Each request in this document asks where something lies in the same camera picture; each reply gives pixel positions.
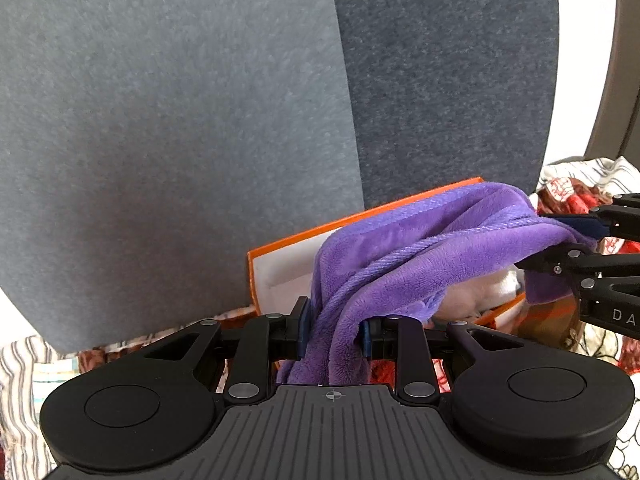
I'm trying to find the red and white floral blanket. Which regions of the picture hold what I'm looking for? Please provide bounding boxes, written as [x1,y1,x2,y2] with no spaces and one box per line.
[430,156,640,480]

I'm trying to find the striped checked cloth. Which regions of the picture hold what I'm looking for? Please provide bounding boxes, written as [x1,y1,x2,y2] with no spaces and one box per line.
[0,335,83,463]

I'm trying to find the brown handbag with red stripe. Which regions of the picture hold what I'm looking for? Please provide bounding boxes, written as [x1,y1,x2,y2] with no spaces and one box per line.
[517,297,587,353]

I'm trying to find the purple fleece cloth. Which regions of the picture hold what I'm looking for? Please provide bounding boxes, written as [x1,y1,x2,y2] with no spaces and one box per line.
[276,182,599,387]

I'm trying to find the white plush toy pink nose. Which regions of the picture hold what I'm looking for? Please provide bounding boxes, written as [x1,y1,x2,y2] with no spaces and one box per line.
[444,267,522,320]

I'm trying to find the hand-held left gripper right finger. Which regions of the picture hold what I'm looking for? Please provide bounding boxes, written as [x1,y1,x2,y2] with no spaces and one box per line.
[361,316,526,406]

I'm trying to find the taupe frame panel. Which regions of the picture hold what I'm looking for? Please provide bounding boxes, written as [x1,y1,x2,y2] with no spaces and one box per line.
[584,0,640,162]

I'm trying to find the orange cardboard box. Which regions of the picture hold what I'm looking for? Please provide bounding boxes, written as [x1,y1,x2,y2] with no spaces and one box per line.
[247,177,527,332]

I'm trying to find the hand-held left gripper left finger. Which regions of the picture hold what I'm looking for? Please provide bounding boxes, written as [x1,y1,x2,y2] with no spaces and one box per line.
[142,296,311,406]

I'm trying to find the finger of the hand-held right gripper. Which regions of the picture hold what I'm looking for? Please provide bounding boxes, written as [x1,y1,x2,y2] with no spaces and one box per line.
[515,243,640,284]
[541,192,640,241]

